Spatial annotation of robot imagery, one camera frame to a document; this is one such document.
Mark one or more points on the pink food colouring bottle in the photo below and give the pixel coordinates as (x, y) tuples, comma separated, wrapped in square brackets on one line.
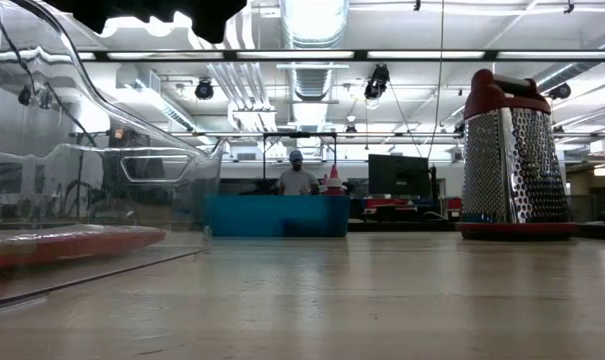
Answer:
[(334, 186)]

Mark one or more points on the blue plastic bin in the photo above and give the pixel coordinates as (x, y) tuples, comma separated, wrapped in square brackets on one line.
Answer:
[(282, 215)]

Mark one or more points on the person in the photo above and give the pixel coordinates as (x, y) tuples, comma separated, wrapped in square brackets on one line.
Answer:
[(297, 182)]

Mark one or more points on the black ceiling spotlight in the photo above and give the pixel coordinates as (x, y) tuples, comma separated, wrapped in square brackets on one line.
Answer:
[(561, 91), (377, 82), (204, 90)]

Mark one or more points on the red-topped metal box grater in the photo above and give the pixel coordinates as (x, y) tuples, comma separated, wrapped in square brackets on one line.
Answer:
[(512, 170)]

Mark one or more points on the red snack packet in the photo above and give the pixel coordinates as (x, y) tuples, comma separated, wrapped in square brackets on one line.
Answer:
[(57, 245)]

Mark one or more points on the black monitor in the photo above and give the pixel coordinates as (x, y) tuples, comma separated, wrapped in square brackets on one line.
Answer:
[(399, 175)]

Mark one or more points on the clear plastic container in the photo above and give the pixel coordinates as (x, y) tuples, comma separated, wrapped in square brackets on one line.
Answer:
[(132, 200)]

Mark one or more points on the black overhead beam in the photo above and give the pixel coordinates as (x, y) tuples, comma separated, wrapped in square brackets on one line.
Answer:
[(359, 55)]

